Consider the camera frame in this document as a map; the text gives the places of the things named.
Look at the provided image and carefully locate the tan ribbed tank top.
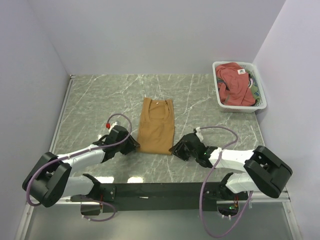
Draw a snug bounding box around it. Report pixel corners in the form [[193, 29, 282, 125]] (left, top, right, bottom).
[[137, 97, 175, 155]]

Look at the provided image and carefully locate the red tank top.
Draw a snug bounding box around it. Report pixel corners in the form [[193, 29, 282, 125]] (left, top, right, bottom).
[[215, 62, 256, 107]]

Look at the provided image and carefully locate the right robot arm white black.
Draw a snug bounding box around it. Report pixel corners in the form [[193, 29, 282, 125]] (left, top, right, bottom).
[[169, 133, 293, 200]]

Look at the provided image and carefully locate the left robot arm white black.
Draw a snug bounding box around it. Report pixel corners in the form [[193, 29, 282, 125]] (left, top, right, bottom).
[[22, 125, 140, 208]]

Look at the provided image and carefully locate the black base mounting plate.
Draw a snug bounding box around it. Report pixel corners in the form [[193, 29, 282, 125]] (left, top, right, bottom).
[[70, 182, 248, 212]]

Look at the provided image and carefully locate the white plastic laundry basket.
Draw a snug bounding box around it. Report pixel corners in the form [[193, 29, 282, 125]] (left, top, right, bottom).
[[212, 61, 267, 113]]

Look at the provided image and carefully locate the green garment in basket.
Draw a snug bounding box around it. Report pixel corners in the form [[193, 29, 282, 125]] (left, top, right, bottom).
[[216, 71, 261, 106]]

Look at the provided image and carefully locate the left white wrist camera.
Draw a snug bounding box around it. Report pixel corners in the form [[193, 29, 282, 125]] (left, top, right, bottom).
[[105, 121, 120, 131]]

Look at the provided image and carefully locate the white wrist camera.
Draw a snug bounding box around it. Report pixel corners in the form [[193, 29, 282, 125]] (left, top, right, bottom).
[[105, 121, 120, 131], [193, 127, 204, 142]]

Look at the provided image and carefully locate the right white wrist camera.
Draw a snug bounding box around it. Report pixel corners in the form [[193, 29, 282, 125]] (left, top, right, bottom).
[[193, 127, 204, 142]]

